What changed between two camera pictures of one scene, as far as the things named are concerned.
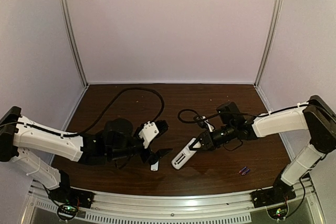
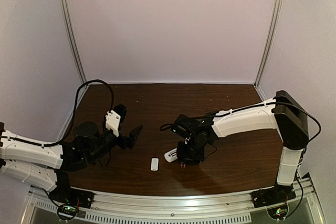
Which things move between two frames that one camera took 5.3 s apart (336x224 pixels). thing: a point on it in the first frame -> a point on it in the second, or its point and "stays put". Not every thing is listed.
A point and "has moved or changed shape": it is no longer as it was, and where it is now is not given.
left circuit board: (67, 212) stays put
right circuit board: (278, 213) stays put
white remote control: (182, 157) has moved or changed shape
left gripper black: (153, 158) -> (129, 141)
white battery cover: (154, 167) stays put
